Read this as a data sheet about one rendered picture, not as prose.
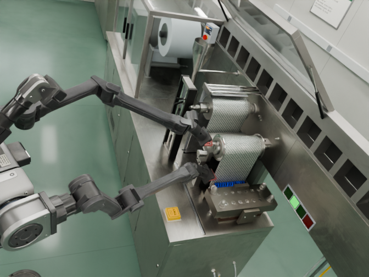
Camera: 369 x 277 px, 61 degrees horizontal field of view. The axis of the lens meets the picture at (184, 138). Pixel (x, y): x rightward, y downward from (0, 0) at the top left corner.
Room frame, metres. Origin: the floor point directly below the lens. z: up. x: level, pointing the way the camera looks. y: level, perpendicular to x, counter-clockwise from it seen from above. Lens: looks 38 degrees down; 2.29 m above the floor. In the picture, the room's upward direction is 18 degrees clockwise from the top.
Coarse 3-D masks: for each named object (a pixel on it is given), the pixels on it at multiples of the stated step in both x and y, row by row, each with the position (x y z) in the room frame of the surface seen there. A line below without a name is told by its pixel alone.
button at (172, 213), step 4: (168, 208) 1.11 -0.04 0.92; (172, 208) 1.12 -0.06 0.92; (176, 208) 1.13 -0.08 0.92; (168, 212) 1.09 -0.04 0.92; (172, 212) 1.10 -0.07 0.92; (176, 212) 1.11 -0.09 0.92; (168, 216) 1.07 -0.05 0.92; (172, 216) 1.07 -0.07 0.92; (176, 216) 1.08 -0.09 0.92; (180, 216) 1.09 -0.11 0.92; (168, 220) 1.05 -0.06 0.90
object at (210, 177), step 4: (204, 168) 1.26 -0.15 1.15; (208, 168) 1.29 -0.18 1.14; (204, 172) 1.24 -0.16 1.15; (208, 172) 1.26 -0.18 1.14; (200, 176) 1.23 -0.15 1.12; (204, 176) 1.24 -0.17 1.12; (208, 176) 1.25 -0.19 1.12; (212, 176) 1.24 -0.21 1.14; (204, 180) 1.24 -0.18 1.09; (208, 180) 1.23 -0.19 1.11
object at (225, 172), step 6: (228, 162) 1.33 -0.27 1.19; (234, 162) 1.35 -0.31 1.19; (240, 162) 1.37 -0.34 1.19; (246, 162) 1.39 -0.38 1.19; (252, 162) 1.41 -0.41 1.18; (222, 168) 1.32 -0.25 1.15; (228, 168) 1.34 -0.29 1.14; (234, 168) 1.36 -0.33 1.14; (240, 168) 1.38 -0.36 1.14; (246, 168) 1.40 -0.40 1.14; (216, 174) 1.31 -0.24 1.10; (222, 174) 1.33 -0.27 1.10; (228, 174) 1.35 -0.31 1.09; (234, 174) 1.37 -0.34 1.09; (240, 174) 1.39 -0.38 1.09; (246, 174) 1.41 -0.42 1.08; (216, 180) 1.32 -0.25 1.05; (222, 180) 1.34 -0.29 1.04; (228, 180) 1.36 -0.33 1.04; (234, 180) 1.38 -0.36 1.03; (240, 180) 1.40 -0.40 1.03
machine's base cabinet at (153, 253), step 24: (120, 120) 2.20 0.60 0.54; (120, 144) 2.09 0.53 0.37; (120, 168) 1.98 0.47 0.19; (144, 168) 1.49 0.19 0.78; (144, 216) 1.31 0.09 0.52; (144, 240) 1.22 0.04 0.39; (216, 240) 1.07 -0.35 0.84; (240, 240) 1.16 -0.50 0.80; (144, 264) 1.13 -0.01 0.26; (168, 264) 0.95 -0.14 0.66; (192, 264) 1.04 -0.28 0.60; (216, 264) 1.13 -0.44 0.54; (240, 264) 1.23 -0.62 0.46
